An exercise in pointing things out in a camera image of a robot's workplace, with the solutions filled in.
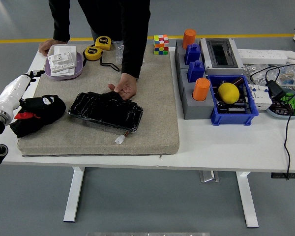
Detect person's right hand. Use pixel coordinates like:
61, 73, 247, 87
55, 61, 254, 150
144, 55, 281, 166
38, 38, 61, 56

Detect person's left hand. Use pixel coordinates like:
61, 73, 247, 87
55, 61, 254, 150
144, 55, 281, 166
107, 73, 138, 101

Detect glossy black panel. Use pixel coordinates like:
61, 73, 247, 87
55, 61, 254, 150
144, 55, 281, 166
67, 91, 144, 133

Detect clear plastic bag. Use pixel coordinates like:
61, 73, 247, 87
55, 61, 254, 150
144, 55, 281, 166
112, 40, 125, 65

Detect grey-brown mat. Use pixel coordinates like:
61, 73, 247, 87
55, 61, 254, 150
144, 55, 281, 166
17, 43, 180, 157

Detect purple plastic tray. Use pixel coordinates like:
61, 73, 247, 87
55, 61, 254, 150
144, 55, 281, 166
44, 50, 85, 81

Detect colourful puzzle cube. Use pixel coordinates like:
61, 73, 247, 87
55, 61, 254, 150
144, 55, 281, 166
153, 34, 170, 56

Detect grey holder block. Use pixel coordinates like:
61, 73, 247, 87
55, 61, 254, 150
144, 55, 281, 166
178, 68, 216, 120
174, 38, 205, 72

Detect blue plastic block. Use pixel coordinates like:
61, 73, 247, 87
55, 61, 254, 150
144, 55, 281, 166
187, 60, 206, 83
185, 43, 202, 66

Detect person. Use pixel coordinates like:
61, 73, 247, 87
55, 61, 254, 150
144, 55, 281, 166
38, 0, 151, 101

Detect orange cylinder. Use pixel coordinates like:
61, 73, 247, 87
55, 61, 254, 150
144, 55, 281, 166
182, 29, 197, 50
192, 77, 211, 101

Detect yellow lemon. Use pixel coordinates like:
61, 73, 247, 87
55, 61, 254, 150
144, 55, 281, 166
218, 82, 240, 104

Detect blue plastic bin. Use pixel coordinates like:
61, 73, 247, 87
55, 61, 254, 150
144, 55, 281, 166
206, 74, 259, 126

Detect brown cylindrical capacitor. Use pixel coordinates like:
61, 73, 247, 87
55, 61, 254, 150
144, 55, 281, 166
230, 76, 244, 87

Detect black electronic module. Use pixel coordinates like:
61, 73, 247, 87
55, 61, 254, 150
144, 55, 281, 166
226, 104, 252, 115

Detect grey electrical distribution box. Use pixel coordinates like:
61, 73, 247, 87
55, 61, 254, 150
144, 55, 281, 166
199, 37, 244, 76

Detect white table leg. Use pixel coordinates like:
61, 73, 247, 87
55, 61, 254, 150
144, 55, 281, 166
236, 171, 259, 228
63, 166, 86, 223

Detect clear bag of washers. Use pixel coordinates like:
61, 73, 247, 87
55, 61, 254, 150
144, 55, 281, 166
242, 63, 268, 84

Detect white circuit breaker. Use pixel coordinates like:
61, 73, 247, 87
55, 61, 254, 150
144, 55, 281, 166
248, 83, 273, 112

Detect white power strip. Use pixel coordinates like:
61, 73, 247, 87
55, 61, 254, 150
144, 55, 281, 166
237, 49, 289, 65

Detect dark capacitor pack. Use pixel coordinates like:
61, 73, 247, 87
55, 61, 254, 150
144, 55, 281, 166
271, 99, 295, 116

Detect clear bag of blue parts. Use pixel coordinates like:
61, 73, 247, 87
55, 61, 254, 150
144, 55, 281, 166
276, 66, 295, 86

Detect green terminal blocks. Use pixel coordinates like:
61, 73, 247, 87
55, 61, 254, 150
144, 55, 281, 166
280, 92, 295, 116

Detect black table height controller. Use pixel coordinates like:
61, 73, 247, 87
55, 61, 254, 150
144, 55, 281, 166
271, 173, 295, 179

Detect white switch plate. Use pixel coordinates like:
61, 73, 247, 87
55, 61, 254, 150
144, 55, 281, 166
53, 45, 77, 56
50, 52, 83, 77

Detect white wall socket module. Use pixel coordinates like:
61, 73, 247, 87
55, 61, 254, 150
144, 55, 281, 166
48, 52, 76, 72

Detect yellow tape measure with strap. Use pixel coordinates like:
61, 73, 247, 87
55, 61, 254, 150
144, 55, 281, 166
82, 46, 120, 72

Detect white wire connector plug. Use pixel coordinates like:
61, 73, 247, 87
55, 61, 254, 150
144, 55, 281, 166
114, 131, 130, 145

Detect silver metal bracket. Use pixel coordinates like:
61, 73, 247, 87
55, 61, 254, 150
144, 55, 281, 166
199, 170, 220, 183

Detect black power adapter with cord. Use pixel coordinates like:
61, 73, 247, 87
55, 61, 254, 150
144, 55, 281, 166
249, 63, 295, 180

